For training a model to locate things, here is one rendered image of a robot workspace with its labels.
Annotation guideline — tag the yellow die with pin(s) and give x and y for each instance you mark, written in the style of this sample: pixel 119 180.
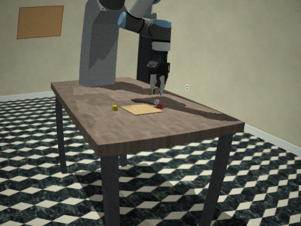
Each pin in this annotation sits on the yellow die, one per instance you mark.
pixel 114 107

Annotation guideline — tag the tan flat mat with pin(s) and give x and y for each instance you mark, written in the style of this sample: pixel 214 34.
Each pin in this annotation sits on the tan flat mat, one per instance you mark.
pixel 141 109

